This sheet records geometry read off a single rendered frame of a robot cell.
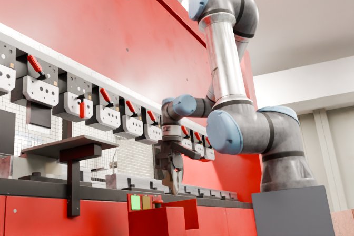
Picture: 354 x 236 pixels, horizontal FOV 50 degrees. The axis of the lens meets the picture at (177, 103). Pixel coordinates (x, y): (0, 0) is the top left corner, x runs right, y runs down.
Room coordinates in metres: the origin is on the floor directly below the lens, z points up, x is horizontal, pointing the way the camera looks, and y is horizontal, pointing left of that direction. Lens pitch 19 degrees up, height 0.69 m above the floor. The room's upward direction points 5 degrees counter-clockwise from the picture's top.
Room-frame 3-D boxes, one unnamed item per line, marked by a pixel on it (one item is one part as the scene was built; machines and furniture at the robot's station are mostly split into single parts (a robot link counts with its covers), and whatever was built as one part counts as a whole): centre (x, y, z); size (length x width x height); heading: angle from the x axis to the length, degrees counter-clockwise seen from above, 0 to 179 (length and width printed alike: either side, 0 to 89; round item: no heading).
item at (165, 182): (1.42, 0.06, 0.87); 0.06 x 0.03 x 0.09; 59
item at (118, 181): (2.45, -0.03, 0.92); 1.68 x 0.06 x 0.10; 155
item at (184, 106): (1.33, -0.03, 1.13); 0.11 x 0.11 x 0.08; 24
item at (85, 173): (1.36, 0.48, 0.92); 0.39 x 0.06 x 0.10; 155
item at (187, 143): (2.37, 0.00, 1.26); 0.15 x 0.09 x 0.17; 155
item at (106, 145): (1.25, 0.37, 1.00); 0.26 x 0.18 x 0.01; 65
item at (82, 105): (1.42, 0.38, 1.20); 0.04 x 0.02 x 0.10; 65
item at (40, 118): (1.31, 0.50, 1.13); 0.10 x 0.02 x 0.10; 155
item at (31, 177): (1.32, 0.43, 0.89); 0.30 x 0.05 x 0.03; 155
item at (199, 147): (2.55, -0.08, 1.26); 0.15 x 0.09 x 0.17; 155
